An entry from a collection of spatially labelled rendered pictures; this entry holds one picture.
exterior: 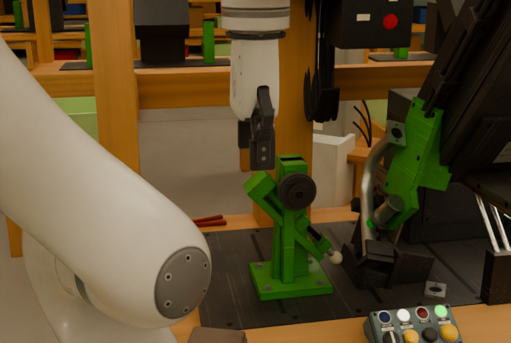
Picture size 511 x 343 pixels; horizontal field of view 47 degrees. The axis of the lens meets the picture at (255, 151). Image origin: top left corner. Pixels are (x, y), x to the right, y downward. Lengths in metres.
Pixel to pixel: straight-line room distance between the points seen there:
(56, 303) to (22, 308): 2.36
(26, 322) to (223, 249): 1.68
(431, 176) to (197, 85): 0.63
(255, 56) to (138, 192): 0.24
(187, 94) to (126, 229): 0.99
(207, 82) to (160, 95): 0.12
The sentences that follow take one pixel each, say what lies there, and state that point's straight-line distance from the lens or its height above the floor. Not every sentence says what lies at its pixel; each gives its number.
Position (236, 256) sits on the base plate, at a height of 0.90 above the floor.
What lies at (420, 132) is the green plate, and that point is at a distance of 1.21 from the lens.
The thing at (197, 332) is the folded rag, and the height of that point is 0.93.
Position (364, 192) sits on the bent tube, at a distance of 1.31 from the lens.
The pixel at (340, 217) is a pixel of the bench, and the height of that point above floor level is 0.88.
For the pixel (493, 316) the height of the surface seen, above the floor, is 0.90.
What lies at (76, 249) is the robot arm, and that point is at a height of 1.30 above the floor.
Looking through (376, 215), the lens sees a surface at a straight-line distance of 1.23.
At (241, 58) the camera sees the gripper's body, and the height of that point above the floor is 1.43.
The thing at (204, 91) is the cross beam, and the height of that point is 1.23.
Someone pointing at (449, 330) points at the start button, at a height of 0.94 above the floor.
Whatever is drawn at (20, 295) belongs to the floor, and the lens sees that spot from 3.16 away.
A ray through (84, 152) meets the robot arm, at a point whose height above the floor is 1.38.
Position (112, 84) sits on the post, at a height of 1.27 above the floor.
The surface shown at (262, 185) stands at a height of 1.13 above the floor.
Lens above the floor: 1.54
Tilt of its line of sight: 18 degrees down
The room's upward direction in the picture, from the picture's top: straight up
